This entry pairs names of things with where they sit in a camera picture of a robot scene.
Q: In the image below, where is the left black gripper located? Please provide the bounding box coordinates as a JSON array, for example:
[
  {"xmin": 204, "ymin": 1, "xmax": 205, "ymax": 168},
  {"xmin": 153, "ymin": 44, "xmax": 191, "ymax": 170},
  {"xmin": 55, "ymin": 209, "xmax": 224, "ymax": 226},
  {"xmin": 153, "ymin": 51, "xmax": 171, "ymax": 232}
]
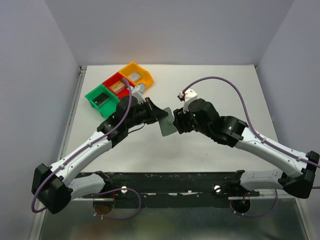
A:
[{"xmin": 126, "ymin": 97, "xmax": 169, "ymax": 130}]

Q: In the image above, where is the green card holder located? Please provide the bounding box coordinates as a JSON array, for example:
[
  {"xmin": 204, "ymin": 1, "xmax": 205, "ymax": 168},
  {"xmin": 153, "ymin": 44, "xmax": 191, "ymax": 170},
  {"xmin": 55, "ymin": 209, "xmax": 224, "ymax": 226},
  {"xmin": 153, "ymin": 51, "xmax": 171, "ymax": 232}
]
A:
[{"xmin": 159, "ymin": 107, "xmax": 177, "ymax": 137}]

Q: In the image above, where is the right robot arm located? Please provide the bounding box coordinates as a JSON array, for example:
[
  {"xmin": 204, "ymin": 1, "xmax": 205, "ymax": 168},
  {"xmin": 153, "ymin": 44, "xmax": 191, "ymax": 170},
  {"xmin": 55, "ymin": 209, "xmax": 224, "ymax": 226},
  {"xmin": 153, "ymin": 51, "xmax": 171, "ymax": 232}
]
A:
[{"xmin": 173, "ymin": 98, "xmax": 320, "ymax": 199}]

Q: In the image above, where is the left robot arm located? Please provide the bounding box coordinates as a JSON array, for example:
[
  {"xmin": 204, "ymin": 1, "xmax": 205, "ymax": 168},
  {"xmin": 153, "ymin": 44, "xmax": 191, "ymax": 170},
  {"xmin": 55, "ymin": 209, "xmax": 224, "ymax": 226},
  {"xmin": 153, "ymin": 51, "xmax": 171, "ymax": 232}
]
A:
[{"xmin": 31, "ymin": 96, "xmax": 169, "ymax": 214}]

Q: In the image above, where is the metal block in yellow bin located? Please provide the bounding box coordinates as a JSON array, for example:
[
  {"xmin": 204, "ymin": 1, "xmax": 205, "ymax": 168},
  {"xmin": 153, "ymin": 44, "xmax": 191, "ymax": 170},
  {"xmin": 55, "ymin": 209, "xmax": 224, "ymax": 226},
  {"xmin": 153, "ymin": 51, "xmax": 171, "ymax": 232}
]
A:
[{"xmin": 128, "ymin": 72, "xmax": 142, "ymax": 83}]

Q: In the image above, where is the yellow plastic bin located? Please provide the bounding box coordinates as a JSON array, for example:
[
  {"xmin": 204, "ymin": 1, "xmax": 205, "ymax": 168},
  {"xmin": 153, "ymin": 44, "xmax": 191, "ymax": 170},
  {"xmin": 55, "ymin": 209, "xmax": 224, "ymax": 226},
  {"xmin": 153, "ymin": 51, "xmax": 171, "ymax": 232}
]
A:
[{"xmin": 119, "ymin": 62, "xmax": 154, "ymax": 89}]

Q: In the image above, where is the metal block in red bin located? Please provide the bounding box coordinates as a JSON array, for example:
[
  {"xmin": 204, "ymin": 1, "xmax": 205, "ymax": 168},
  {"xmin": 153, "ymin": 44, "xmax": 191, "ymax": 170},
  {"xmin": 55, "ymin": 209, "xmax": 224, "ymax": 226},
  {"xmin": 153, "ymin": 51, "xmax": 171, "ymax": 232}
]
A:
[{"xmin": 109, "ymin": 81, "xmax": 126, "ymax": 94}]

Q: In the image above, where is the red plastic bin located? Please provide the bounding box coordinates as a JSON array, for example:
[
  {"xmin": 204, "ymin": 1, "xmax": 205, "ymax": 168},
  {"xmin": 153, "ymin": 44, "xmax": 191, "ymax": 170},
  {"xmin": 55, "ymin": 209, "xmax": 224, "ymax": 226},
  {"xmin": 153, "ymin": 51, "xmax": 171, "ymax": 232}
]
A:
[{"xmin": 102, "ymin": 72, "xmax": 129, "ymax": 100}]

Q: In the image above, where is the green plastic bin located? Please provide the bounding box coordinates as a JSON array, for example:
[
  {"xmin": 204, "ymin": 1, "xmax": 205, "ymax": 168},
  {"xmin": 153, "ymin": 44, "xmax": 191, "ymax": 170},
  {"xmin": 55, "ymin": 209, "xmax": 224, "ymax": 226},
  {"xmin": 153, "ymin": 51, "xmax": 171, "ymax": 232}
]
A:
[{"xmin": 85, "ymin": 84, "xmax": 121, "ymax": 119}]

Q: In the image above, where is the metal block in green bin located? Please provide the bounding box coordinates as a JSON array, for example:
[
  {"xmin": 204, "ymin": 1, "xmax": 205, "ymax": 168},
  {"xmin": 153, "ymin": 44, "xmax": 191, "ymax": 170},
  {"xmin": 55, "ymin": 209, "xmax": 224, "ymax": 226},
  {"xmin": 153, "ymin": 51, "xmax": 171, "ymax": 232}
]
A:
[{"xmin": 92, "ymin": 92, "xmax": 110, "ymax": 108}]

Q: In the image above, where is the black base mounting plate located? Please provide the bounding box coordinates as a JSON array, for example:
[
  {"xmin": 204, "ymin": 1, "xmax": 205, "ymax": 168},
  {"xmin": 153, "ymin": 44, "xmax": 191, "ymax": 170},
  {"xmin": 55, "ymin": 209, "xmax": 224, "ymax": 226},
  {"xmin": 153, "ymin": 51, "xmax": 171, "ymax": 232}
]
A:
[{"xmin": 84, "ymin": 170, "xmax": 260, "ymax": 209}]

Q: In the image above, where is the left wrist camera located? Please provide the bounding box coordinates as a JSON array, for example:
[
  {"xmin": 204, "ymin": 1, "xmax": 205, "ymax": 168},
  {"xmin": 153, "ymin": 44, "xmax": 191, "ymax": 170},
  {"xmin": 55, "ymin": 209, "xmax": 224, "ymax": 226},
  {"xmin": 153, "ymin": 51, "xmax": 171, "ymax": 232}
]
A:
[{"xmin": 131, "ymin": 83, "xmax": 146, "ymax": 104}]

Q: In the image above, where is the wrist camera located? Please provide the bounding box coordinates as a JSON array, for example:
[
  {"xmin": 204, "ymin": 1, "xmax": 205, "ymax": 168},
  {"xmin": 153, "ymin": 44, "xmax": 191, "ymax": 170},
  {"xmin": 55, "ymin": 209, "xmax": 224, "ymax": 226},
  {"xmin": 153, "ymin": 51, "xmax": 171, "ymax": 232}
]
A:
[
  {"xmin": 131, "ymin": 83, "xmax": 146, "ymax": 104},
  {"xmin": 177, "ymin": 88, "xmax": 198, "ymax": 113}
]

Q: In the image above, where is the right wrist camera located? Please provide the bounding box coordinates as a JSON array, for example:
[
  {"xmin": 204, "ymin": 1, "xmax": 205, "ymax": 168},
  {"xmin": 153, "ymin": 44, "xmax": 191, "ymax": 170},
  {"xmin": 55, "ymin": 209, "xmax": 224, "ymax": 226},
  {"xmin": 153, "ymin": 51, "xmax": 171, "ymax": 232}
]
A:
[{"xmin": 177, "ymin": 88, "xmax": 198, "ymax": 113}]

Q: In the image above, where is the aluminium rail frame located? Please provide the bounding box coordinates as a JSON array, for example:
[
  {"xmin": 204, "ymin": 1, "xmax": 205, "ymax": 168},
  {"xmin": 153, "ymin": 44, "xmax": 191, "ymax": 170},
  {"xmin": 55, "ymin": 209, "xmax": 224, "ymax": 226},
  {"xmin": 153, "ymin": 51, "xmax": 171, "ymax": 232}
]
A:
[{"xmin": 38, "ymin": 65, "xmax": 306, "ymax": 202}]

